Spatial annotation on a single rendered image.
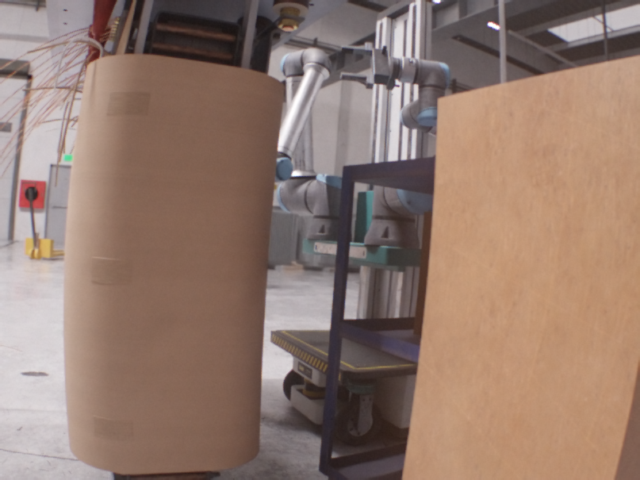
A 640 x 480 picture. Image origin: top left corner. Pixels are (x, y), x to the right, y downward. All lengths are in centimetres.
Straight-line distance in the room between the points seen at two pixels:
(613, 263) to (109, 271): 86
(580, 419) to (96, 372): 88
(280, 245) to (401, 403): 858
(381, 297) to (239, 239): 118
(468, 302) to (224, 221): 61
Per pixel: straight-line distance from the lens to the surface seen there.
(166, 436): 112
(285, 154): 201
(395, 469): 144
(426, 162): 104
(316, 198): 218
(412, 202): 156
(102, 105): 107
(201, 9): 153
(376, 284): 218
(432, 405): 63
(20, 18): 1600
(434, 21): 1032
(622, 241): 46
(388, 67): 170
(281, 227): 1025
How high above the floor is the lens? 74
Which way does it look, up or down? 1 degrees down
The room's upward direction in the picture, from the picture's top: 5 degrees clockwise
